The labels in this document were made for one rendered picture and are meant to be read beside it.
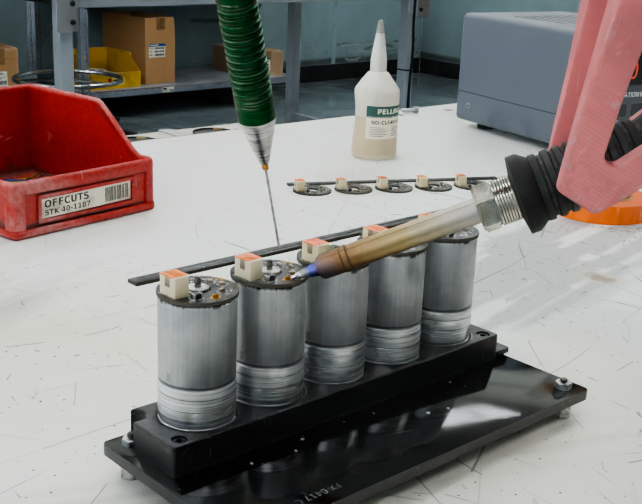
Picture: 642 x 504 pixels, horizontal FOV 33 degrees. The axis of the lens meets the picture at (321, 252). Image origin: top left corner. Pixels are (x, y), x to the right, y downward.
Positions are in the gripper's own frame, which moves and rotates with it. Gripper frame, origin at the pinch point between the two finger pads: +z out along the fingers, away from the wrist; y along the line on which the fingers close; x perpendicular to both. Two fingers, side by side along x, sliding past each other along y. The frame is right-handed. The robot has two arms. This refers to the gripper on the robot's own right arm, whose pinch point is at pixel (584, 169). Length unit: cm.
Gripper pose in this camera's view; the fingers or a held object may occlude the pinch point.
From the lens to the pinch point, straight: 33.1
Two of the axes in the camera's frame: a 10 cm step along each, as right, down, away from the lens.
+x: 8.4, 5.3, 1.2
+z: -5.4, 8.0, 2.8
